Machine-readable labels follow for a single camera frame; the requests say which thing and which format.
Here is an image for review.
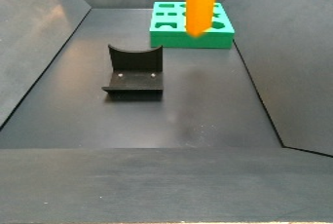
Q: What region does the orange rectangular block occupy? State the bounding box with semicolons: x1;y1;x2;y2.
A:
186;0;215;37

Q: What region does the green shape sorting board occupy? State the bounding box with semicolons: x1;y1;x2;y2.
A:
150;2;235;49

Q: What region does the black curved holder bracket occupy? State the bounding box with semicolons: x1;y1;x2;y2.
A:
102;45;164;101

